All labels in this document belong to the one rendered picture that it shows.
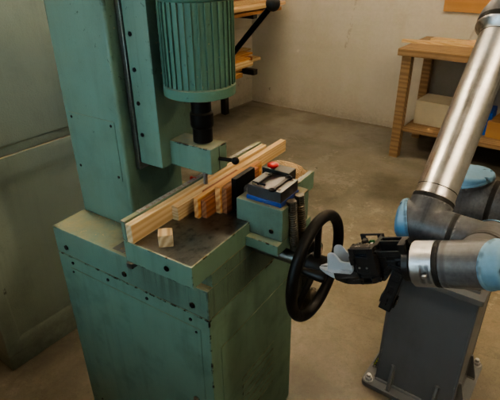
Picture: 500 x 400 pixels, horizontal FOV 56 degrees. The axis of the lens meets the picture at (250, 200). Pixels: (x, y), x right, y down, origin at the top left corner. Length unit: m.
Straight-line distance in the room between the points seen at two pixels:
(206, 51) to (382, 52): 3.55
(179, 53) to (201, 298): 0.57
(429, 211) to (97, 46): 0.85
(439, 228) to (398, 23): 3.55
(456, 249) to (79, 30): 0.98
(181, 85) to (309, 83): 3.87
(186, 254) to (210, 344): 0.27
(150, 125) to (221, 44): 0.29
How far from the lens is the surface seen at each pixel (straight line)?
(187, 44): 1.09
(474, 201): 1.58
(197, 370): 1.35
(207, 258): 1.09
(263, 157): 1.50
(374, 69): 4.61
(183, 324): 1.27
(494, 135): 3.94
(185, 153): 1.25
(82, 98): 1.35
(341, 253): 1.06
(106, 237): 1.39
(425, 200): 1.06
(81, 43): 1.30
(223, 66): 1.12
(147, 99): 1.23
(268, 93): 5.23
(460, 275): 0.92
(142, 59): 1.21
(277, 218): 1.14
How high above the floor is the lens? 1.51
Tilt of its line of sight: 28 degrees down
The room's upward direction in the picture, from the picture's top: 1 degrees counter-clockwise
